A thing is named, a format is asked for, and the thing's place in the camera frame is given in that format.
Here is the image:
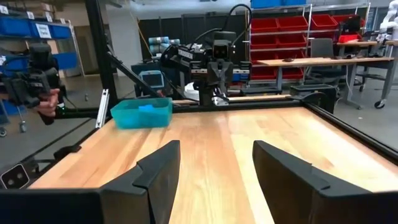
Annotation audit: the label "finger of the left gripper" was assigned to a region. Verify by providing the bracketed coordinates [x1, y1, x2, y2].
[220, 61, 234, 86]
[207, 61, 221, 86]

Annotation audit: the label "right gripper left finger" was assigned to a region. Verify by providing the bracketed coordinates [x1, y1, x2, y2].
[0, 139, 181, 224]

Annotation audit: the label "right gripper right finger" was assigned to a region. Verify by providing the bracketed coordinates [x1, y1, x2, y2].
[252, 140, 398, 224]

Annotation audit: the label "green translucent plastic bin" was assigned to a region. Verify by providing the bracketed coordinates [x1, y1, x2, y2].
[110, 97, 174, 130]

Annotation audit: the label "black room divider panel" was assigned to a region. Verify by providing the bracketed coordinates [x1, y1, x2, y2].
[138, 14, 249, 63]

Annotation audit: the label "grey device with screen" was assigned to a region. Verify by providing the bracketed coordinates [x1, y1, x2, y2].
[138, 70, 165, 90]

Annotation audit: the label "blue grey rolls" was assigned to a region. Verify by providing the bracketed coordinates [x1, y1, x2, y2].
[148, 36, 181, 54]

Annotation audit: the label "red bin shelf rack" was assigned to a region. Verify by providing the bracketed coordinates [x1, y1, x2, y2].
[248, 3, 371, 82]

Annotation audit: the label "wooden workbench on wheels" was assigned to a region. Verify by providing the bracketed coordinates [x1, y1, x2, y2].
[256, 57, 396, 110]

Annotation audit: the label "black office chair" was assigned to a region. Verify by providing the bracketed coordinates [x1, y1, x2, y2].
[307, 37, 345, 87]

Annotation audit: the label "silver aluminium bar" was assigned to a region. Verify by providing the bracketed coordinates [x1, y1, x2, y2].
[95, 89, 110, 129]

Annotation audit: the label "person's hand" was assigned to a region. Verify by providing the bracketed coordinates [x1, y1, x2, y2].
[32, 88, 62, 118]

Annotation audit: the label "red and black machine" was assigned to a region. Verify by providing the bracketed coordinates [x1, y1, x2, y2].
[338, 15, 364, 44]

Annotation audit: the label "long wooden workbench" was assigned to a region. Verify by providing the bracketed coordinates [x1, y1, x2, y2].
[337, 39, 398, 49]

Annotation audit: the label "white humanoid robot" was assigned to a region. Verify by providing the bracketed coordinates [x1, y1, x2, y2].
[377, 0, 398, 43]

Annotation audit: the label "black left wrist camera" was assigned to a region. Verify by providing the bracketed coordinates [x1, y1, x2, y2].
[213, 39, 233, 60]

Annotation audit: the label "black aluminium table frame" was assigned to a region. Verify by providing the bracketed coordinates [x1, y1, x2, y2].
[0, 0, 398, 190]

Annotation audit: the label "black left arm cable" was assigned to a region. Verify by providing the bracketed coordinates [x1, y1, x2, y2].
[194, 3, 253, 43]

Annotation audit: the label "black table-level camera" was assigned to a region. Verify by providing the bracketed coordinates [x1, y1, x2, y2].
[0, 163, 31, 190]

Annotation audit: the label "black pedestal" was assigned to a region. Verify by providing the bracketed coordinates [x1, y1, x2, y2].
[290, 83, 338, 114]

